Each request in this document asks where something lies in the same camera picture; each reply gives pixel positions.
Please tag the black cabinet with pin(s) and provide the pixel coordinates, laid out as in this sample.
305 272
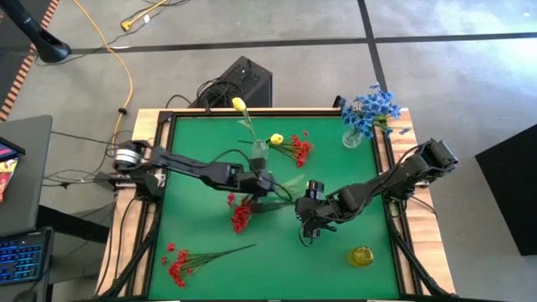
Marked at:
512 193

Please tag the clear ribbed glass vase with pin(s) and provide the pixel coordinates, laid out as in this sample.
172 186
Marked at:
260 149

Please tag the black backlit keyboard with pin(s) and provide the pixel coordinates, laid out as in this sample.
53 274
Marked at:
23 260

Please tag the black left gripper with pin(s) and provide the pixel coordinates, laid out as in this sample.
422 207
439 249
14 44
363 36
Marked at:
251 182

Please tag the black computer mouse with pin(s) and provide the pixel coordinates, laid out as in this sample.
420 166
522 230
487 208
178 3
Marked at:
25 297

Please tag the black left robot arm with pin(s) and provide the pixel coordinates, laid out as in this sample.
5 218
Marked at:
189 165

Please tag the black computer tower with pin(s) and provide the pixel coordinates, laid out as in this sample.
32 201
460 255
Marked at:
235 73

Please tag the blue artificial flower bunch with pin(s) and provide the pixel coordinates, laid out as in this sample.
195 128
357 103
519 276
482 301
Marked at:
384 98
356 119

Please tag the black table frame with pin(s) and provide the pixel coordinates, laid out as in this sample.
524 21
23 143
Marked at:
302 112

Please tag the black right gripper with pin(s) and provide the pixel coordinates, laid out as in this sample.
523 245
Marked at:
323 211

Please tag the green table mat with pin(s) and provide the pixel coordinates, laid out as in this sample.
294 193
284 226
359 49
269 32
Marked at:
272 272

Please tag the yellow glass vase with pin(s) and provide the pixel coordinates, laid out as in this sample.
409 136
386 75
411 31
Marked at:
361 256

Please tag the yellow red snack bag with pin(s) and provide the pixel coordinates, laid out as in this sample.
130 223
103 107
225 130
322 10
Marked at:
6 180

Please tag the colourful tablet screen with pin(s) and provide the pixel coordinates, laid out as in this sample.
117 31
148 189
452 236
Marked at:
7 153

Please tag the yellow artificial tulip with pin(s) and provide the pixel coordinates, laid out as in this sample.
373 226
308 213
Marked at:
276 139
239 104
293 183

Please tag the yellow power plug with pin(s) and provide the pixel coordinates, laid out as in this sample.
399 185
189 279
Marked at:
126 26

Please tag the black desk foot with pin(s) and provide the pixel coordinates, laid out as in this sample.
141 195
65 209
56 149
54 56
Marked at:
75 226

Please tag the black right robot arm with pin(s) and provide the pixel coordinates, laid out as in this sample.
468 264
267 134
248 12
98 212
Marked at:
377 189

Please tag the black frame strut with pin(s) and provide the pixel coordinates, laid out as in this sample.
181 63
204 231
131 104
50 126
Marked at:
419 268
133 251

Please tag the clear bulbous glass vase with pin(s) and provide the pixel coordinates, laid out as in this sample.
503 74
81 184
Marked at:
351 140

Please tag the red artificial flower bunch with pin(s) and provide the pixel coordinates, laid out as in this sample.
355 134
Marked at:
178 268
300 149
241 218

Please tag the black stand base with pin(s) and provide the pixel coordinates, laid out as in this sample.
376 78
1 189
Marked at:
48 48

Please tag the grey desk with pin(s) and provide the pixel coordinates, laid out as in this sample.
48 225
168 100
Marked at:
31 189

